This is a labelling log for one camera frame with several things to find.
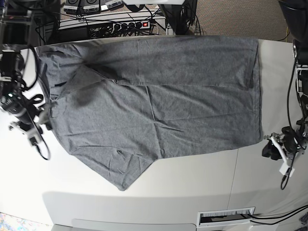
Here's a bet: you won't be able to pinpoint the table cable grommet slot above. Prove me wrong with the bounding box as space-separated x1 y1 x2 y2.
196 207 255 228

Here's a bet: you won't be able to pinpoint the black foot pedal left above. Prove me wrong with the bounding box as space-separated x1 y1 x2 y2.
64 0 80 13

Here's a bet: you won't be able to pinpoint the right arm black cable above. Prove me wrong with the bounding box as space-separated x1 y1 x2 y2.
14 48 51 161

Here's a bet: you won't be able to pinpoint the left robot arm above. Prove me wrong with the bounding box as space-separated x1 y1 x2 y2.
262 0 308 160

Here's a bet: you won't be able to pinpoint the grey T-shirt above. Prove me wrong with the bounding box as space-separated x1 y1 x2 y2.
37 36 262 191

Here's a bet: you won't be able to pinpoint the black foot pedal middle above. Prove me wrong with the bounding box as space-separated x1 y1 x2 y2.
82 0 100 13

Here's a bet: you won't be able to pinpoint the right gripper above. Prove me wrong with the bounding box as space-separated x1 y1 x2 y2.
2 95 41 128

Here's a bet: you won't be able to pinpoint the black foot pedal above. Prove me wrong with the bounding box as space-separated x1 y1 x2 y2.
82 0 100 13
64 0 80 13
105 0 123 10

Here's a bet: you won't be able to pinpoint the black cables at table edge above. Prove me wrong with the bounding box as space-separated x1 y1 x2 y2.
249 204 308 226

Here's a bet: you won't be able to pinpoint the black power strip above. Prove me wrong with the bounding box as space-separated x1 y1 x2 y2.
89 20 154 33

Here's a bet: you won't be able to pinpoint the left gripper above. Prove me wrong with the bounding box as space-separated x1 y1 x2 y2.
262 126 308 161

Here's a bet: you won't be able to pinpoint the black foot pedal right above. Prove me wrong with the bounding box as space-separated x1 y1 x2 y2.
105 0 123 10

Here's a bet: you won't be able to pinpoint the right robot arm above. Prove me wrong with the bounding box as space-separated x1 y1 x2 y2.
0 0 43 130

